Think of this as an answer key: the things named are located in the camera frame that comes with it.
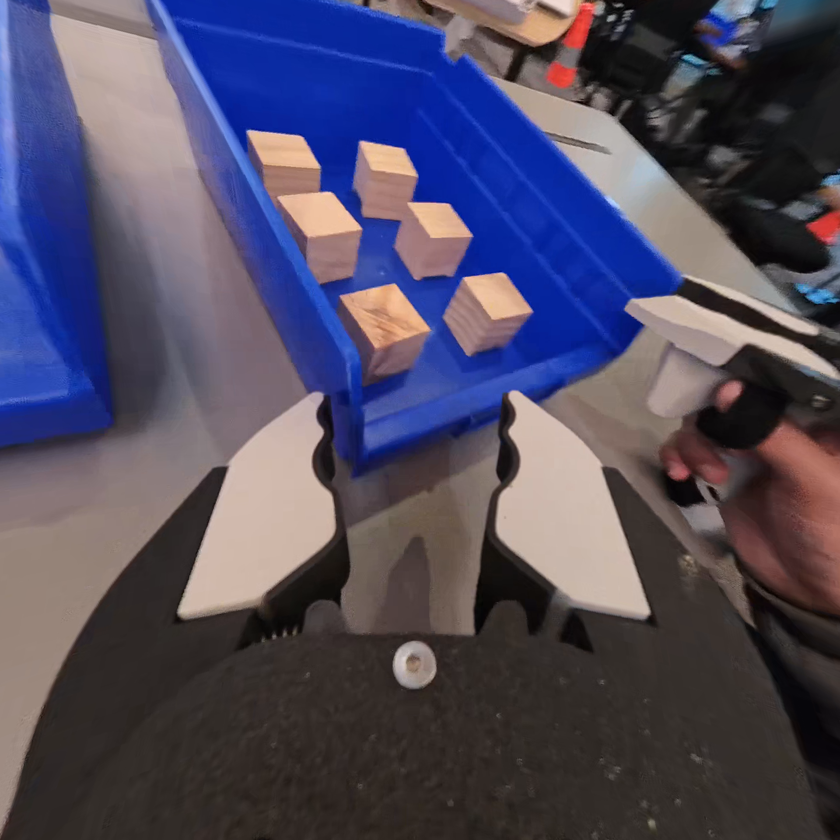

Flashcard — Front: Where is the person's right forearm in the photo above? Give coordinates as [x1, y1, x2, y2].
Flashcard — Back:
[745, 577, 840, 815]

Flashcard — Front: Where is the person's right hand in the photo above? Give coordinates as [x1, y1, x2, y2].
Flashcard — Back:
[659, 381, 840, 618]

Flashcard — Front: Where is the orange traffic cone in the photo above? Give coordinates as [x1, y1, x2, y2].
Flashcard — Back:
[548, 3, 595, 89]

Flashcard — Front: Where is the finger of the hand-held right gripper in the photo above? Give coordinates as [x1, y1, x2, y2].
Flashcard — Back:
[625, 295, 821, 367]
[681, 276, 840, 360]

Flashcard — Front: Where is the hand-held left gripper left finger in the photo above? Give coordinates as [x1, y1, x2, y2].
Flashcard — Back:
[176, 392, 350, 641]

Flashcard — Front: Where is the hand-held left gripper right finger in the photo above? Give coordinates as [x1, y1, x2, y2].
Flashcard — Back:
[474, 390, 652, 643]

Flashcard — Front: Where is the wood and white document stand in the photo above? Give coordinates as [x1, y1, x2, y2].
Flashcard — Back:
[427, 0, 581, 47]

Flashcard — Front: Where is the blue plastic bin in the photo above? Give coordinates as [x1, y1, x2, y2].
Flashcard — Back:
[0, 0, 114, 450]
[146, 0, 683, 476]

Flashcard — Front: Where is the black office chair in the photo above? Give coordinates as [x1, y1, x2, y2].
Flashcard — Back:
[581, 0, 723, 119]

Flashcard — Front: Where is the cluster of taped wooden cubes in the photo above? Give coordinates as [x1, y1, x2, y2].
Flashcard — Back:
[246, 130, 534, 387]

